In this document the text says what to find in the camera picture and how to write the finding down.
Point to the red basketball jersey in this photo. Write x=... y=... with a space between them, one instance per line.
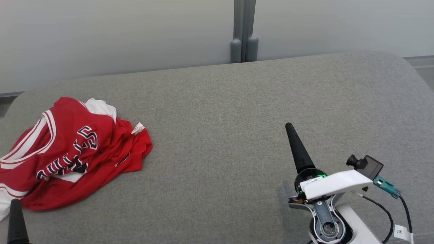
x=67 y=122

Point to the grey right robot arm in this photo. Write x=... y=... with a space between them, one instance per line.
x=356 y=227

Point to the grey partition post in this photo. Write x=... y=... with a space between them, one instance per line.
x=236 y=34
x=251 y=34

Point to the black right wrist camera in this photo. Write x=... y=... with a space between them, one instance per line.
x=369 y=166

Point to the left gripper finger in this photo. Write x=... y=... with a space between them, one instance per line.
x=16 y=223

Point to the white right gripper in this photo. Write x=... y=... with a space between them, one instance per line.
x=335 y=184

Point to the teal right camera connector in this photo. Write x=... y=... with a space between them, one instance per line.
x=386 y=187

